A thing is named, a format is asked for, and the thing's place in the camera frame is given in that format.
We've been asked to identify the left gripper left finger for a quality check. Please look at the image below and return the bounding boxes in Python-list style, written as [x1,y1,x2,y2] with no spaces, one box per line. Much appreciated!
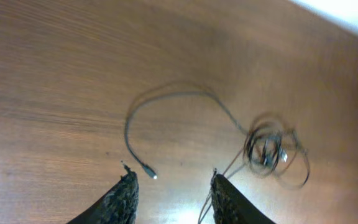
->
[67,161,139,224]

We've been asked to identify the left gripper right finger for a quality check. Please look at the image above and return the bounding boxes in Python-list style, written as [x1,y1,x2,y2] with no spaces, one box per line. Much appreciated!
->
[210,169,275,224]

